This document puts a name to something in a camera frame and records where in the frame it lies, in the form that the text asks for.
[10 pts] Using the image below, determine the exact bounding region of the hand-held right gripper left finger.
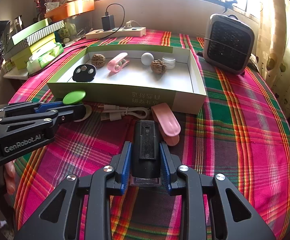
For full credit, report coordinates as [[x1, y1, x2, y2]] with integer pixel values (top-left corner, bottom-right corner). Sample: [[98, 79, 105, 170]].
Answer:
[[14, 141, 132, 240]]

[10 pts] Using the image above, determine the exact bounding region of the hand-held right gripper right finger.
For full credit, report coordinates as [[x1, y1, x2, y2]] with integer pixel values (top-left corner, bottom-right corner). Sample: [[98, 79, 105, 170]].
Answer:
[[159, 141, 277, 240]]

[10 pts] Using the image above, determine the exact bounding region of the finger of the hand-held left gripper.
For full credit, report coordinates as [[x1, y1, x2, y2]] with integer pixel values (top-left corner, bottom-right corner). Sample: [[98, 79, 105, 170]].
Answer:
[[0, 101, 67, 121], [0, 104, 86, 167]]

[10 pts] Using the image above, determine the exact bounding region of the green round cap hook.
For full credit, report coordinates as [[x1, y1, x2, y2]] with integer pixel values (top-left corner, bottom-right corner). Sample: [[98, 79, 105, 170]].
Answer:
[[62, 90, 93, 122]]

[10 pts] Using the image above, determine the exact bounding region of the black flashlight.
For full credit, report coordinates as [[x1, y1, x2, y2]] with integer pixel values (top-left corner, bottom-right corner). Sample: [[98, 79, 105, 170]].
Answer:
[[130, 120, 162, 187]]

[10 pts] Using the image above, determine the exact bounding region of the black round remote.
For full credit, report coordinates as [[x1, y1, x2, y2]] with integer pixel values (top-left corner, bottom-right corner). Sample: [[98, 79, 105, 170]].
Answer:
[[73, 64, 97, 83]]

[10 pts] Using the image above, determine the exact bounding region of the pink plastic clip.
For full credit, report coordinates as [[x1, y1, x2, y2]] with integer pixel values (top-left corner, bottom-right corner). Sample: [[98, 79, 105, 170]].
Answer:
[[150, 103, 181, 146], [107, 52, 130, 72]]

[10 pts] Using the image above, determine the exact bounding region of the green cardboard box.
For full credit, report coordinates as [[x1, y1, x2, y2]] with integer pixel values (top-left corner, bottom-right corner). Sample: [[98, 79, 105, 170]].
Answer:
[[46, 45, 207, 115]]

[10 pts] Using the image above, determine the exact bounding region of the white ball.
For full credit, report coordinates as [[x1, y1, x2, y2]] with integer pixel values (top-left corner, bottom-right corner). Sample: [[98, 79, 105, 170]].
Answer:
[[141, 52, 154, 66]]

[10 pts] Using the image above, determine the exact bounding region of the brown walnut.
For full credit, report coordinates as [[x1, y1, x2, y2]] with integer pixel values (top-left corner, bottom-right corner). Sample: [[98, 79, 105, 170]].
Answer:
[[150, 59, 167, 75], [91, 53, 106, 68]]

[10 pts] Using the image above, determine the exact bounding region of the person's left hand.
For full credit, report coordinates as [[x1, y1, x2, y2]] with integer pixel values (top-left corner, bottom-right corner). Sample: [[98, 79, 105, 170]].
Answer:
[[4, 161, 17, 195]]

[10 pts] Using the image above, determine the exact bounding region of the yellow-green box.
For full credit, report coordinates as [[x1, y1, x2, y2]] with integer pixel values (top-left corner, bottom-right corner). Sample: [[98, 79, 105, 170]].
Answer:
[[5, 34, 56, 70]]

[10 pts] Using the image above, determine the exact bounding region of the green box lid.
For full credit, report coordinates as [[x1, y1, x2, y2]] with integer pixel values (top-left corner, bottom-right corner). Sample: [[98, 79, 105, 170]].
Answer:
[[11, 19, 49, 45]]

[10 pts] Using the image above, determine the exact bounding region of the green tissue pack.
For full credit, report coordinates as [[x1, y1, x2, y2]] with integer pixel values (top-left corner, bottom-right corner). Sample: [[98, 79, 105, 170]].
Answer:
[[26, 42, 64, 74]]

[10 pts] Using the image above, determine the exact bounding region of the striped box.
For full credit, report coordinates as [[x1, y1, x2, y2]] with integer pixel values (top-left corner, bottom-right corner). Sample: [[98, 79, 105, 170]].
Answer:
[[26, 21, 65, 46]]

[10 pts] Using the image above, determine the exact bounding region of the plaid tablecloth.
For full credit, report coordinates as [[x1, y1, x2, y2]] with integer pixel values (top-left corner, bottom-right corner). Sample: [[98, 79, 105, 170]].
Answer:
[[9, 29, 290, 240]]

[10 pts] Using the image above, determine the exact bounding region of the orange box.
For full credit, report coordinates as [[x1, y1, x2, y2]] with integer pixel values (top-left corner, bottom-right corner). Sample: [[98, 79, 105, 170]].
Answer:
[[44, 0, 95, 22]]

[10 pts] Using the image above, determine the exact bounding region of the beige power strip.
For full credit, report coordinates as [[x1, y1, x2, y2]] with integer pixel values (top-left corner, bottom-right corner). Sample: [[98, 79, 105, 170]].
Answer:
[[85, 26, 146, 40]]

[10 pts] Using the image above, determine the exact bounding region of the black charger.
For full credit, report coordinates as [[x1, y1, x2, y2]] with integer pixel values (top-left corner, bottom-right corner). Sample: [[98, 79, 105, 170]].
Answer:
[[101, 11, 115, 32]]

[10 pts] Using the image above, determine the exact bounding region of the small white jar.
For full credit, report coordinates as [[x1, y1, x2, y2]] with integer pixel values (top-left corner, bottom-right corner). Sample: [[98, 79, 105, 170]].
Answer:
[[162, 57, 176, 70]]

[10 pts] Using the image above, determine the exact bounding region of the grey fan heater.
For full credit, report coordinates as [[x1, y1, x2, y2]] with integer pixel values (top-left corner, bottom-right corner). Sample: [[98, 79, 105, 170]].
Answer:
[[202, 13, 255, 75]]

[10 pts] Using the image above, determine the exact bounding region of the heart print curtain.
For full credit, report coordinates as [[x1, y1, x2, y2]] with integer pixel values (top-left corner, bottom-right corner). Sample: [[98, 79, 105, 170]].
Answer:
[[256, 0, 290, 118]]

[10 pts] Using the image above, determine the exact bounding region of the white usb cable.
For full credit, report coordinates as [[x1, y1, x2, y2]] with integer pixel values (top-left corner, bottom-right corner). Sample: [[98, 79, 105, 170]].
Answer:
[[98, 104, 152, 122]]

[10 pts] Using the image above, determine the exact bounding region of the black charger cable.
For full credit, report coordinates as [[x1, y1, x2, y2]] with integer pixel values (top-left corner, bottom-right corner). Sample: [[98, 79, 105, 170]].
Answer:
[[67, 4, 125, 49]]

